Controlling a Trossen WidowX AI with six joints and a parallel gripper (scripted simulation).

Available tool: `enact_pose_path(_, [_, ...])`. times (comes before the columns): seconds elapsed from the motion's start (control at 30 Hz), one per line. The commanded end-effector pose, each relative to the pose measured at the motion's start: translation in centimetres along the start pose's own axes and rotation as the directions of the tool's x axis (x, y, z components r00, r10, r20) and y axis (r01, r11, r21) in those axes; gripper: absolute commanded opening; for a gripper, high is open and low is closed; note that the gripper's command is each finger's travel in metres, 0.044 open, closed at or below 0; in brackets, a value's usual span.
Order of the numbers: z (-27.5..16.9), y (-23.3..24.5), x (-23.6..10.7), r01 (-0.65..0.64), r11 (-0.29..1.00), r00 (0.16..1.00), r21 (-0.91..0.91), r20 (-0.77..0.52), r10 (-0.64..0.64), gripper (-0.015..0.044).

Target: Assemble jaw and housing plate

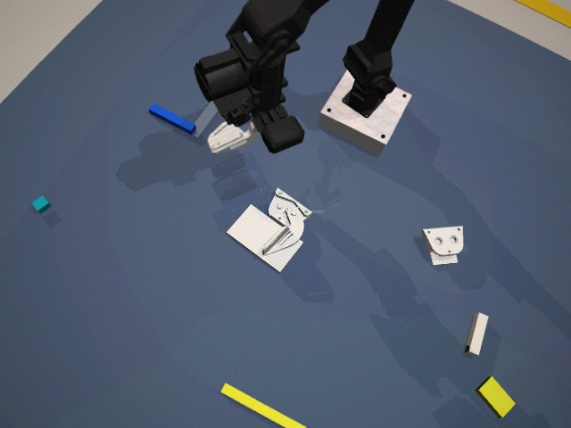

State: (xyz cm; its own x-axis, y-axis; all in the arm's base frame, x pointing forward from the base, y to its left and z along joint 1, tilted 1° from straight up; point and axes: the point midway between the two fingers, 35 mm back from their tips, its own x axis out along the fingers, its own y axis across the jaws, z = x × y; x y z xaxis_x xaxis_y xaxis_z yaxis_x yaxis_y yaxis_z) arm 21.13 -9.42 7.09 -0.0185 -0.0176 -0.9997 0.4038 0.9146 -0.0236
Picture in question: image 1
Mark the white rectangular bar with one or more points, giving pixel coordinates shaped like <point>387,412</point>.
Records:
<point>476,334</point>

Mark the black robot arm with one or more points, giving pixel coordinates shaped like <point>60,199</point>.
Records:
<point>274,26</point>

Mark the small teal block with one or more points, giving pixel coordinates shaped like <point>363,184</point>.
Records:
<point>41,204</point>

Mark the blue rectangular block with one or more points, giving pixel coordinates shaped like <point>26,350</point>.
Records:
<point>172,118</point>

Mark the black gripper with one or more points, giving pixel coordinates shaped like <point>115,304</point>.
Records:
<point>278,131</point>

